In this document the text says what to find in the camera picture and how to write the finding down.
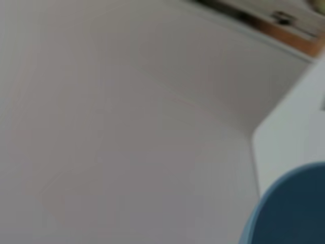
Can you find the blue bowl with white outside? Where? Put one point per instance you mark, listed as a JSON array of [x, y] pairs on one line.
[[292, 208]]

